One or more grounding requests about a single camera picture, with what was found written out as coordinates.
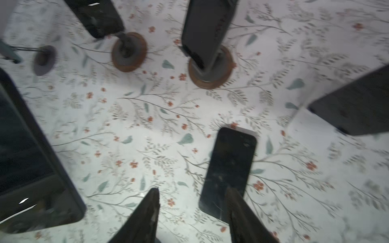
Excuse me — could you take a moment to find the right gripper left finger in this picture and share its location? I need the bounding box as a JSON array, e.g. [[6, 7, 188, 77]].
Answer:
[[109, 188, 160, 243]]

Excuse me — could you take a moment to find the white folding phone stand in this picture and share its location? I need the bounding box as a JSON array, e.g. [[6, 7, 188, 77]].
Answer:
[[287, 81, 344, 137]]

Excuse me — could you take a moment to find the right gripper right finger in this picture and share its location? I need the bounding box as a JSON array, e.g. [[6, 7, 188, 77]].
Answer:
[[224, 187, 277, 243]]

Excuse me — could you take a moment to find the wooden base stand centre-left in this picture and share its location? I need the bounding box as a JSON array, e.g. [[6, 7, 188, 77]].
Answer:
[[111, 32, 147, 72]]

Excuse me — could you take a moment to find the wooden base stand centre-right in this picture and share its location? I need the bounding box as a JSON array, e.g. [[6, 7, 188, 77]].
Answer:
[[188, 46, 234, 90]]

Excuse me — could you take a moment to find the back left grey stand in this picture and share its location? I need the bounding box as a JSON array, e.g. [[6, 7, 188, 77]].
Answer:
[[11, 46, 57, 77]]

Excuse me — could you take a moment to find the black phone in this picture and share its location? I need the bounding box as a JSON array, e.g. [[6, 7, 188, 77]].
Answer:
[[1, 71, 87, 234], [0, 39, 22, 64], [65, 0, 125, 39], [199, 127, 257, 222], [181, 0, 238, 71], [308, 65, 389, 136]]

